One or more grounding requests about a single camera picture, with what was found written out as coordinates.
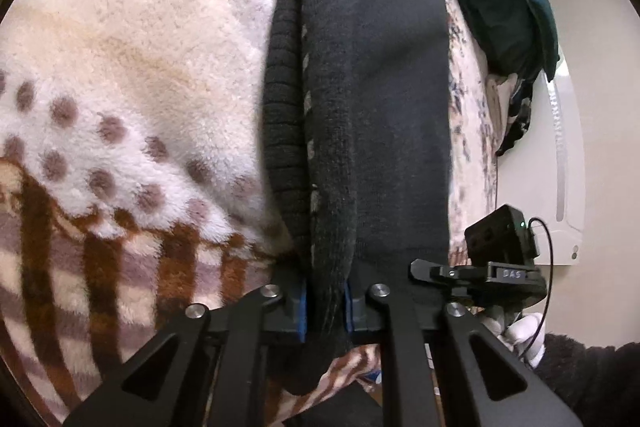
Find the dark striped knit garment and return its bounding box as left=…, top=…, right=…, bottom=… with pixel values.
left=262, top=0, right=453, bottom=397

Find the person's right hand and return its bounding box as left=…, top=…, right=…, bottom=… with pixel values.
left=487, top=307, right=547, bottom=369

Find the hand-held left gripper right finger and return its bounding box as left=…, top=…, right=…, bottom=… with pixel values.
left=344, top=279, right=583, bottom=427

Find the floral fleece blanket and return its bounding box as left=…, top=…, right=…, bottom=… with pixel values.
left=0, top=0, right=506, bottom=427

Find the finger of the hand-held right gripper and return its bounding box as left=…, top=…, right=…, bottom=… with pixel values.
left=410, top=258, right=493, bottom=294

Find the white standing appliance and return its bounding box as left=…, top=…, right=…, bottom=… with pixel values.
left=520, top=0, right=590, bottom=267

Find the black cable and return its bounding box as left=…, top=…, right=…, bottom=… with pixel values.
left=520, top=217, right=552, bottom=360

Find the dark patterned cloth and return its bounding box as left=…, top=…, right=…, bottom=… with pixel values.
left=495, top=72, right=535, bottom=158

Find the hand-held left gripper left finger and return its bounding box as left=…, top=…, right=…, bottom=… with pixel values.
left=62, top=267, right=308, bottom=427

